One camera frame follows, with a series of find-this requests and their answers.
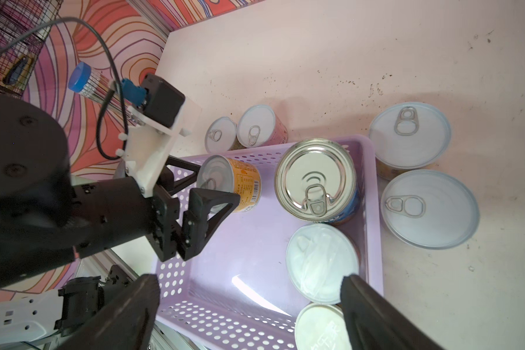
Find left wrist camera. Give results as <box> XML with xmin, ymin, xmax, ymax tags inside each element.
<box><xmin>117</xmin><ymin>74</ymin><xmax>202</xmax><ymax>198</ymax></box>

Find blue lid pencil tube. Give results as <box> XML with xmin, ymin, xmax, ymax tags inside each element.
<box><xmin>68</xmin><ymin>62</ymin><xmax>136</xmax><ymax>125</ymax></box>

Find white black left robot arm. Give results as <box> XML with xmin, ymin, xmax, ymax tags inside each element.
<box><xmin>0</xmin><ymin>94</ymin><xmax>240</xmax><ymax>349</ymax></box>

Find yellow can white lid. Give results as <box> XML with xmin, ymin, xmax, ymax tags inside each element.
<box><xmin>368</xmin><ymin>102</ymin><xmax>452</xmax><ymax>180</ymax></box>

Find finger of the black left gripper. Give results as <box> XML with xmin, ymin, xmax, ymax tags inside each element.
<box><xmin>163</xmin><ymin>156</ymin><xmax>201</xmax><ymax>195</ymax></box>
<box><xmin>176</xmin><ymin>188</ymin><xmax>241</xmax><ymax>261</ymax></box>

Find blue labelled tin can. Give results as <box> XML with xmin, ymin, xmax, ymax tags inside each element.
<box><xmin>274</xmin><ymin>138</ymin><xmax>360</xmax><ymax>225</ymax></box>

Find orange can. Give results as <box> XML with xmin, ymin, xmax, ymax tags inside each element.
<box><xmin>294</xmin><ymin>303</ymin><xmax>352</xmax><ymax>350</ymax></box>
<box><xmin>286</xmin><ymin>223</ymin><xmax>361</xmax><ymax>305</ymax></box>

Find pink can white lid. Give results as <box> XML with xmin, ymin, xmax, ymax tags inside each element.
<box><xmin>380</xmin><ymin>170</ymin><xmax>480</xmax><ymax>250</ymax></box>

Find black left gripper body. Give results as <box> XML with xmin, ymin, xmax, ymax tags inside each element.
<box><xmin>147</xmin><ymin>168</ymin><xmax>182</xmax><ymax>262</ymax></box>

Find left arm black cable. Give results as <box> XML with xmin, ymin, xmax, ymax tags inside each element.
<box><xmin>0</xmin><ymin>16</ymin><xmax>130</xmax><ymax>161</ymax></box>

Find lilac plastic basket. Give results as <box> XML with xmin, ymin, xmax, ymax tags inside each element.
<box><xmin>153</xmin><ymin>135</ymin><xmax>384</xmax><ymax>349</ymax></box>

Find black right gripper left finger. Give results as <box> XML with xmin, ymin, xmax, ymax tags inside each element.
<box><xmin>58</xmin><ymin>274</ymin><xmax>160</xmax><ymax>349</ymax></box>

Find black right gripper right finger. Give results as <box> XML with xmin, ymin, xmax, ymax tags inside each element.
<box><xmin>341</xmin><ymin>274</ymin><xmax>441</xmax><ymax>349</ymax></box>

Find black wire basket left wall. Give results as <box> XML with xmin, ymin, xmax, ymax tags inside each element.
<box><xmin>0</xmin><ymin>0</ymin><xmax>63</xmax><ymax>98</ymax></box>

